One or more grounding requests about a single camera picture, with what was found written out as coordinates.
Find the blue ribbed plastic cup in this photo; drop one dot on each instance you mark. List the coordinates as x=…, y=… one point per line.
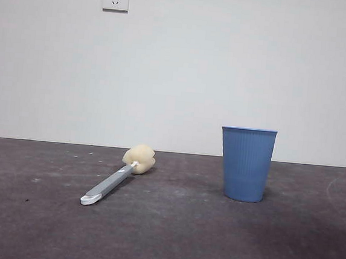
x=245, y=166

